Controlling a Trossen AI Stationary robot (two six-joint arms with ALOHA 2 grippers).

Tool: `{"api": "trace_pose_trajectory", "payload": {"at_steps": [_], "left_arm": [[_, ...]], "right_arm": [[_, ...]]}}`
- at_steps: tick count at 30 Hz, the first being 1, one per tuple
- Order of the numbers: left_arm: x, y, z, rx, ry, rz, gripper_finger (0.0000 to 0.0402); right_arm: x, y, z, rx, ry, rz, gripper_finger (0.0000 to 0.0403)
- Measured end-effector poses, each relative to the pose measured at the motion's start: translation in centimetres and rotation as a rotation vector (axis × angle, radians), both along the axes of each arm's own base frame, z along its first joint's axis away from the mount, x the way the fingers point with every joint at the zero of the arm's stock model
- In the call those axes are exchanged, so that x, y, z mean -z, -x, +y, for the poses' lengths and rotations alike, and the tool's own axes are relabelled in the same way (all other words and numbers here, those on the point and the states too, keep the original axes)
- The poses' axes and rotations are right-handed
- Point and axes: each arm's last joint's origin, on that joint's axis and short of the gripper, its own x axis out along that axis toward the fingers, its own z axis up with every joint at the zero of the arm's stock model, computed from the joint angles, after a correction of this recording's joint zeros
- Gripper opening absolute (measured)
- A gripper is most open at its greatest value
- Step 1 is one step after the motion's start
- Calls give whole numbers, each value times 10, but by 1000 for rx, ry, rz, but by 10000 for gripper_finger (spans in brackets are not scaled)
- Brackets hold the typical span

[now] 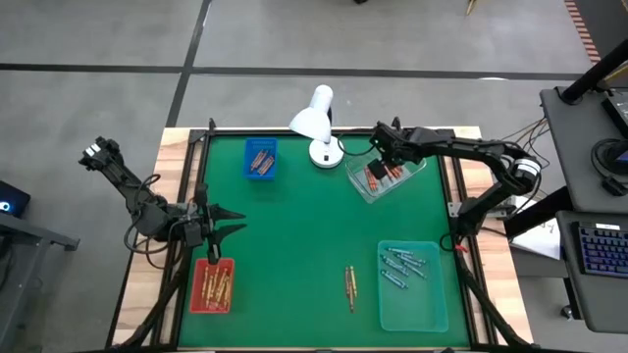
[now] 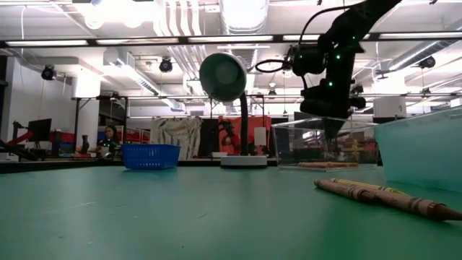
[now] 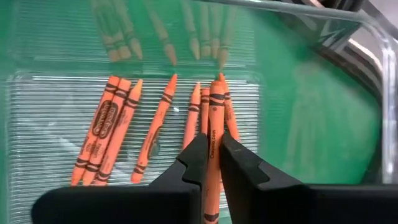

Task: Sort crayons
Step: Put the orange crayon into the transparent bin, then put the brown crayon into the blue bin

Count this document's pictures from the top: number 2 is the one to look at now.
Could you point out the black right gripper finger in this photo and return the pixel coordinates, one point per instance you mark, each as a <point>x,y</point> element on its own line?
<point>334,126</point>

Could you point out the red-orange crayon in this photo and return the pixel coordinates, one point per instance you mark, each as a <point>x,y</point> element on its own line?
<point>343,164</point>
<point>314,165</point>

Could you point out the clear plastic container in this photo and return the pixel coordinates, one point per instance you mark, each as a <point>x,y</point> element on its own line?
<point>296,144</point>

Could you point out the brown crayon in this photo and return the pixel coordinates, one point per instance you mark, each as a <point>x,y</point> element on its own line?
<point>353,191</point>
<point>426,208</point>

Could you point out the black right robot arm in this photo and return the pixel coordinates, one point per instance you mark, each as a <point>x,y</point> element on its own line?
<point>357,25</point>

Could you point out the black ceiling spotlight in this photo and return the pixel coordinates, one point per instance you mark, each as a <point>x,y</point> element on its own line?
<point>287,54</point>
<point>358,89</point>
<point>427,62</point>
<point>48,73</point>
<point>165,65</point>

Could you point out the black monitor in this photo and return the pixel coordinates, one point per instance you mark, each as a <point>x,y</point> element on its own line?
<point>307,115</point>
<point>39,130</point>

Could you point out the white box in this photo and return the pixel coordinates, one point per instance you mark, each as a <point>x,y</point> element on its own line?
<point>390,107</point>

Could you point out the white sheet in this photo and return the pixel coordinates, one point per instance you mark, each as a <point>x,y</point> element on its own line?
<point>260,136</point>

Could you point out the red-orange backdrop cloth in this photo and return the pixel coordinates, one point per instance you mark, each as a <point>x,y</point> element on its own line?
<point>258,121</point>

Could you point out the teal plastic bin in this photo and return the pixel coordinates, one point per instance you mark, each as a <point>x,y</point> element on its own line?
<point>426,151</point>

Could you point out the person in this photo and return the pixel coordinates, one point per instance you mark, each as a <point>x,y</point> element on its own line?
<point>232,141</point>
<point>110,139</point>

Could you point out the black panel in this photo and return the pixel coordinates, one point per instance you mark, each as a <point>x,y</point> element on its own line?
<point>207,139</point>

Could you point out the grey patterned cloth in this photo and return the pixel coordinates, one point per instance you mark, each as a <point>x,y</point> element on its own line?
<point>177,131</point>

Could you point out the blue plastic basket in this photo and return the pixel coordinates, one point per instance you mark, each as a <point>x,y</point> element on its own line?
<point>151,157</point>

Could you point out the black overhead beam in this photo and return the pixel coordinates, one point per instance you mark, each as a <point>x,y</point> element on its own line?
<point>92,42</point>

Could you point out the black metal rack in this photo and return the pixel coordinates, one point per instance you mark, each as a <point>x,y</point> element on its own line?
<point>76,119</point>

